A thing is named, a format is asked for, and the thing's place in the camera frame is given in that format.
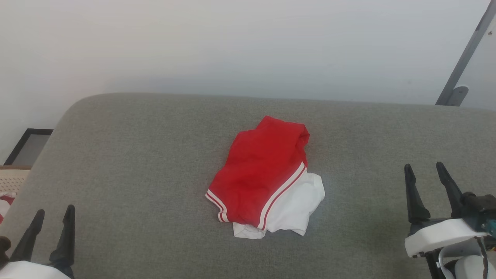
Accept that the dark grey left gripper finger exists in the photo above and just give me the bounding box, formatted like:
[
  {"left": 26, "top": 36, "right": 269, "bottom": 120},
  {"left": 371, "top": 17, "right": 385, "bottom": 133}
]
[
  {"left": 49, "top": 205, "right": 76, "bottom": 268},
  {"left": 9, "top": 209, "right": 46, "bottom": 263}
]

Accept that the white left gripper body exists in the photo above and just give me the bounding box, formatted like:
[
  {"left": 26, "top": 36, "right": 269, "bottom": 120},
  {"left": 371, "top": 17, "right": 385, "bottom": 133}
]
[{"left": 0, "top": 260, "right": 75, "bottom": 279}]

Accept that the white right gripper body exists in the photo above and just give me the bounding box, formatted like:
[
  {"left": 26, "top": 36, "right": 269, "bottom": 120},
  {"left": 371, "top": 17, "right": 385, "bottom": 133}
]
[{"left": 405, "top": 218, "right": 489, "bottom": 259}]

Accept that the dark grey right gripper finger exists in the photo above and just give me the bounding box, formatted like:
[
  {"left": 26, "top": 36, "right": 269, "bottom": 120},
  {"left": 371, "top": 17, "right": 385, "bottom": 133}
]
[
  {"left": 436, "top": 162, "right": 464, "bottom": 218},
  {"left": 404, "top": 164, "right": 431, "bottom": 224}
]

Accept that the red and white garment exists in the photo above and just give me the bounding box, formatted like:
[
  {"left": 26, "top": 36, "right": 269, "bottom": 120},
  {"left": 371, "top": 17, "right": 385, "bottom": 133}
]
[{"left": 205, "top": 115, "right": 326, "bottom": 239}]

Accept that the red white cloth in basket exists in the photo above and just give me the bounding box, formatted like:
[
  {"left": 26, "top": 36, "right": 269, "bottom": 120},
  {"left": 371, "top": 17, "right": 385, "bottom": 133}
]
[{"left": 0, "top": 192, "right": 17, "bottom": 225}]

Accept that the beige plastic laundry basket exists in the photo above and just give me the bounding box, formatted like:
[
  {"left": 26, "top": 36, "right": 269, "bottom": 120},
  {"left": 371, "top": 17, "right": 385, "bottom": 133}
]
[{"left": 0, "top": 165, "right": 32, "bottom": 198}]

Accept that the black framed panel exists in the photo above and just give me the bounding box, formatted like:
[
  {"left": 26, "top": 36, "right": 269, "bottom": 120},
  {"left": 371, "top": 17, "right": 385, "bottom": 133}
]
[{"left": 3, "top": 128, "right": 53, "bottom": 166}]

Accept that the grey metal bar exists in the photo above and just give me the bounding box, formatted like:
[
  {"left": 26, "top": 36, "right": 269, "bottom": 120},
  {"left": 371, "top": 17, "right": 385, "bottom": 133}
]
[{"left": 436, "top": 0, "right": 496, "bottom": 106}]

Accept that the thin black cable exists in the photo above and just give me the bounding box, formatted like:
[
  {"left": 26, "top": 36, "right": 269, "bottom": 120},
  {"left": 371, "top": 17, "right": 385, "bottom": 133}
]
[{"left": 477, "top": 236, "right": 490, "bottom": 279}]

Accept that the grey metal bracket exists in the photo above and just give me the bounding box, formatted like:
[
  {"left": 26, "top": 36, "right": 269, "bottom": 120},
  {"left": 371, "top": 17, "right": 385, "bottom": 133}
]
[{"left": 446, "top": 86, "right": 469, "bottom": 107}]

